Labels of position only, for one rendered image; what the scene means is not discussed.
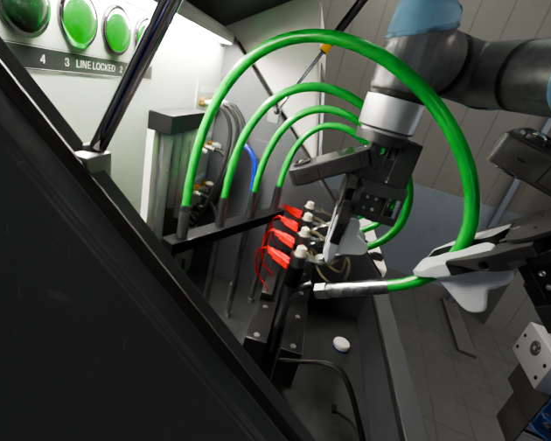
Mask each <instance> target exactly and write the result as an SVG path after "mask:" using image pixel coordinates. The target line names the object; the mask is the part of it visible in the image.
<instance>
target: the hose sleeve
mask: <svg viewBox="0 0 551 441"><path fill-rule="evenodd" d="M387 280H388V279H387V278H383V279H374V280H373V279H369V280H364V281H354V282H340V283H328V284H327V285H326V286H325V289H324V290H325V294H326V296H327V297H328V298H340V297H342V298H344V297H354V296H368V295H371V296H374V295H381V294H389V293H390V292H389V290H388V288H387Z"/></svg>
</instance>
